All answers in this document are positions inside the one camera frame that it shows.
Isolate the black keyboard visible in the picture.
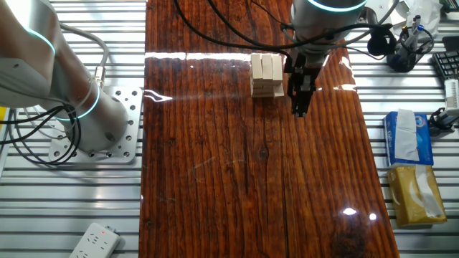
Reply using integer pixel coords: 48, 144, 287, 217
431, 49, 459, 82

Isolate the black base cable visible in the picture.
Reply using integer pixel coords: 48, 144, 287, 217
6, 104, 82, 166

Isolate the black mesh pen holder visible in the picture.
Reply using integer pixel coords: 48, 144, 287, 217
386, 25, 435, 73

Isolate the black rectangular device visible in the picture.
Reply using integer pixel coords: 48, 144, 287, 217
442, 34, 459, 53

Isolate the blue capped marker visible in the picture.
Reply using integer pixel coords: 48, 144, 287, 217
404, 24, 426, 51

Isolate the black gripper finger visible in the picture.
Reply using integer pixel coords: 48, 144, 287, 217
288, 79, 301, 116
300, 79, 317, 118

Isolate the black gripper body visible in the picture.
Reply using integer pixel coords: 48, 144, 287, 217
285, 53, 326, 82

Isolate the black coiled cable bundle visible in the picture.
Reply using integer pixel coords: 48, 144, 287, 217
366, 25, 398, 57

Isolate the white power strip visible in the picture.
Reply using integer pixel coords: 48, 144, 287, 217
67, 221, 122, 258

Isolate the black adapter cable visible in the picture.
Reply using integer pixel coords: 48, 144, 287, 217
427, 107, 459, 137

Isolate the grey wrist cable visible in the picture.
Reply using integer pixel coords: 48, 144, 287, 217
282, 0, 401, 47

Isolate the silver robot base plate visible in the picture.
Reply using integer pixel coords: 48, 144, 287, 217
47, 85, 144, 166

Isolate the white plastic bag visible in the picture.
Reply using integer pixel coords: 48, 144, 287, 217
401, 0, 445, 39

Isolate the gold tissue pack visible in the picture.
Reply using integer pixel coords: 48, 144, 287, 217
386, 163, 448, 229

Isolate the grey base cable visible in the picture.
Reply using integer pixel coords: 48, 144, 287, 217
59, 21, 110, 90

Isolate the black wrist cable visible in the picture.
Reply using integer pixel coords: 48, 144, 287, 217
207, 0, 395, 51
173, 0, 291, 57

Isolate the blue tissue pack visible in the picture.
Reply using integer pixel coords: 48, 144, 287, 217
382, 108, 435, 169

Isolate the glossy brown wooden board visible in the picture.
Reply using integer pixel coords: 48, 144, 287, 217
138, 0, 402, 258

